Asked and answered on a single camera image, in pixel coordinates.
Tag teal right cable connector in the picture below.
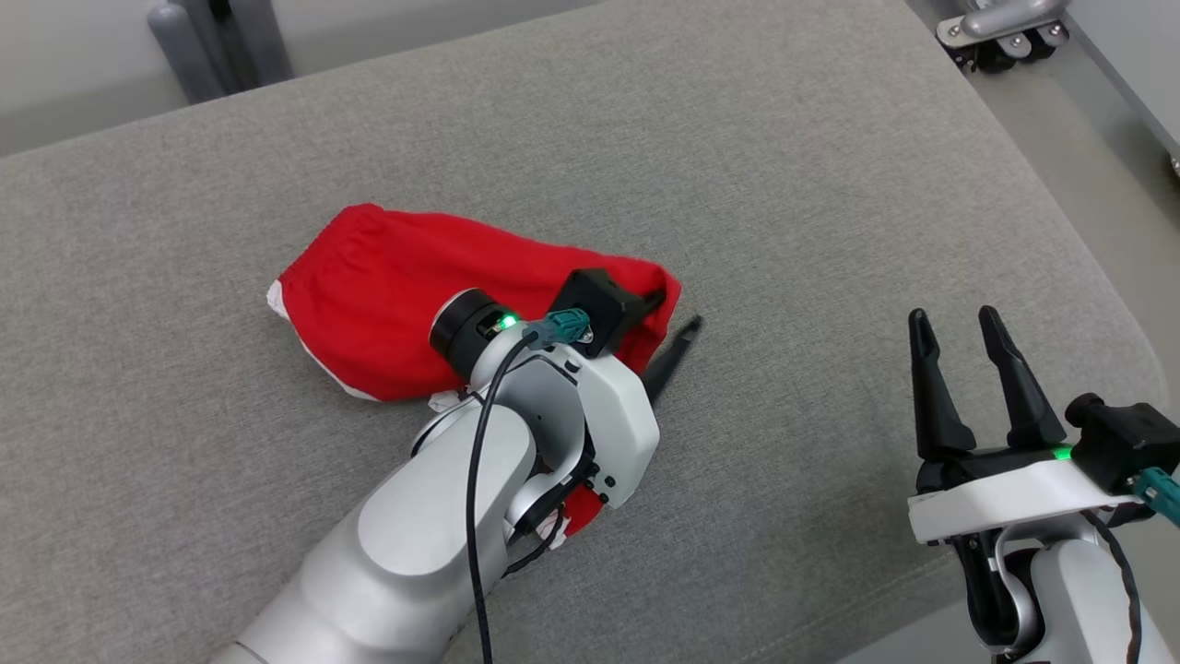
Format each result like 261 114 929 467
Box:
1134 466 1180 528

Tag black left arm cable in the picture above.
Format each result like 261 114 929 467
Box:
466 332 540 664

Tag grey metal partition post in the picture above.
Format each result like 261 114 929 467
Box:
180 0 294 93

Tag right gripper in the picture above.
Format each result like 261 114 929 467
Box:
908 306 1144 545

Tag teal cable connector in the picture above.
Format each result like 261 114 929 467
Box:
521 309 591 350
1134 466 1180 528

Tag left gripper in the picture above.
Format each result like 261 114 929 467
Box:
489 289 703 509

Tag metal caster base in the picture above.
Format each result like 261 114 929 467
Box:
936 0 1072 75

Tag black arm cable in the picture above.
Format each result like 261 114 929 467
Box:
1083 512 1146 664
466 332 540 664

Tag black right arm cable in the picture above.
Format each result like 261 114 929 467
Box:
1083 512 1146 664

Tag grey cylinder post foot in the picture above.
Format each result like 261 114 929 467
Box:
147 3 227 104

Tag teal left cable connector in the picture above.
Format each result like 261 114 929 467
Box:
521 309 591 350

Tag red shorts with white stripe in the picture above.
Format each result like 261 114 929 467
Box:
267 203 683 540

